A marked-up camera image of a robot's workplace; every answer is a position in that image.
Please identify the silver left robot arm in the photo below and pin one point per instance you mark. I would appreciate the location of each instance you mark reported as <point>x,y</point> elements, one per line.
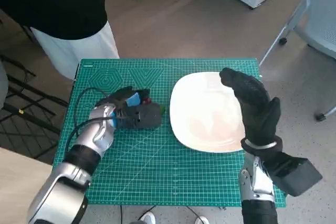
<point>78,155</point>

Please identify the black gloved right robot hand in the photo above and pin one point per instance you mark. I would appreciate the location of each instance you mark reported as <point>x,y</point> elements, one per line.
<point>256,103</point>

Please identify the light wooden table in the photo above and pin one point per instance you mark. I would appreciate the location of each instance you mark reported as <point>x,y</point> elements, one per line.
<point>18,190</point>

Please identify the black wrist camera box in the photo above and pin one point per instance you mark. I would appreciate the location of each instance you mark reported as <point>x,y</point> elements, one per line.
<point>148,116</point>
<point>296,176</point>

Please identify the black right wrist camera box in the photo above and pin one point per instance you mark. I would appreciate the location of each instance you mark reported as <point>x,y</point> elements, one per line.
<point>296,176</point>

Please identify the white square plate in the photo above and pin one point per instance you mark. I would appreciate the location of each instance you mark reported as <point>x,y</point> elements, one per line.
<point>207,113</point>

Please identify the green cutting mat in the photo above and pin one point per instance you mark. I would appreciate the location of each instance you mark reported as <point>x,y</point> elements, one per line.
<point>157,161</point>

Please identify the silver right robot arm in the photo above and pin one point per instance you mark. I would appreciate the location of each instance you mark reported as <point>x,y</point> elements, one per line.
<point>252,182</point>

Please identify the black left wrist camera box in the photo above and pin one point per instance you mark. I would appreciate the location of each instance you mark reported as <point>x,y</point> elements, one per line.
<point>148,116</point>

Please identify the person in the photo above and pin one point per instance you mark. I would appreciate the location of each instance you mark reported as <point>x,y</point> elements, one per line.
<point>52,3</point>

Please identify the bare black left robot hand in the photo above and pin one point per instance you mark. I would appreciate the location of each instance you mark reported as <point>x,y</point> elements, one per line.
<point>132,99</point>

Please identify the white shoe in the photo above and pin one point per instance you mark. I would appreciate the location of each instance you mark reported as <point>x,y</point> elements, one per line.
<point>202,220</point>
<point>148,218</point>

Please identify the pale blue wheeled chair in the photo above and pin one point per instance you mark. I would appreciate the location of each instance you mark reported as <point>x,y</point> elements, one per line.
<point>317,24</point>

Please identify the red toy grapes with leaf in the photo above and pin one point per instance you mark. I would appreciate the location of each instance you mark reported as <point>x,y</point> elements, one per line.
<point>147,100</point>

